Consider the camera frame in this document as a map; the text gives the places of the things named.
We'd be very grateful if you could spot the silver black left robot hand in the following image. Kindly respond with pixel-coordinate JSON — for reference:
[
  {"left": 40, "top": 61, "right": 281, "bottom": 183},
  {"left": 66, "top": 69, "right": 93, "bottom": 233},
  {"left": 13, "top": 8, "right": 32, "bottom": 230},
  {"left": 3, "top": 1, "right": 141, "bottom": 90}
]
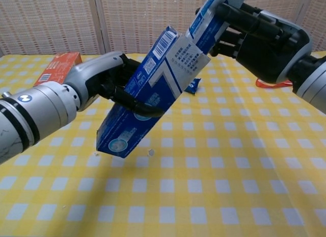
[{"left": 63, "top": 51, "right": 165, "bottom": 118}]

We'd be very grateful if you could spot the blue cookie packet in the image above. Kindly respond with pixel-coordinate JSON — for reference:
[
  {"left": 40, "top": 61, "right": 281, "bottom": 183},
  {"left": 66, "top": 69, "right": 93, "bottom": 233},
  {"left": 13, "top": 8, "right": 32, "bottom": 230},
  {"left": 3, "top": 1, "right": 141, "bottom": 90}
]
[{"left": 184, "top": 77, "right": 202, "bottom": 95}]

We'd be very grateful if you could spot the orange lanyard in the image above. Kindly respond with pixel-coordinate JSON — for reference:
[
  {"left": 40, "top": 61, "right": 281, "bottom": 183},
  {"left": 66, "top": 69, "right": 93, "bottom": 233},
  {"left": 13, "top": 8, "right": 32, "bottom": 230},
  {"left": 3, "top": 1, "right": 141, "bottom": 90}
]
[{"left": 255, "top": 78, "right": 293, "bottom": 89}]

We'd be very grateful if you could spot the blue toothpaste paper box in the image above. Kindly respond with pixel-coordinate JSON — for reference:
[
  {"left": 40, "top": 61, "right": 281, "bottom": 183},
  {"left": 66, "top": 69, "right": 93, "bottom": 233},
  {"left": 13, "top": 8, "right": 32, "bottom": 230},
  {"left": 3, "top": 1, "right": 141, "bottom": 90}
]
[{"left": 96, "top": 25, "right": 211, "bottom": 159}]

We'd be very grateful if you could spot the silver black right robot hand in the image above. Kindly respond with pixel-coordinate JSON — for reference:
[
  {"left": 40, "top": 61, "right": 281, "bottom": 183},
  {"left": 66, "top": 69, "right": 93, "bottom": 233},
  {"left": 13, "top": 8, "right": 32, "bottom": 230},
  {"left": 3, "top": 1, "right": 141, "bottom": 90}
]
[{"left": 195, "top": 2, "right": 313, "bottom": 85}]

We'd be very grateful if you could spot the orange cardboard box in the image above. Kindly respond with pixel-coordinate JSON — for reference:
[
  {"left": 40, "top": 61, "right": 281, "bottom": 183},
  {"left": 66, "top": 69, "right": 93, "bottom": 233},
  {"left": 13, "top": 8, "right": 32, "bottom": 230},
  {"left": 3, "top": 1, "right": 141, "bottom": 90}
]
[{"left": 33, "top": 51, "right": 83, "bottom": 87}]

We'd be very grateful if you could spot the yellow white checked tablecloth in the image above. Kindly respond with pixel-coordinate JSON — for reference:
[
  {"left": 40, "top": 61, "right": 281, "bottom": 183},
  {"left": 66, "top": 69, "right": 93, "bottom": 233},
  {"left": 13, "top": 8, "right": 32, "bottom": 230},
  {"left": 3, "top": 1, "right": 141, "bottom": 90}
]
[{"left": 0, "top": 51, "right": 326, "bottom": 237}]

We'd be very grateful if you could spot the white blue tube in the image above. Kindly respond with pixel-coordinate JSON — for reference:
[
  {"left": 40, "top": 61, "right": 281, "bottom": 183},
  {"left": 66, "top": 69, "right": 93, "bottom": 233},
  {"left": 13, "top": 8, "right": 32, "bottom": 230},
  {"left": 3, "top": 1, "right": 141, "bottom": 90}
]
[{"left": 185, "top": 0, "right": 249, "bottom": 57}]

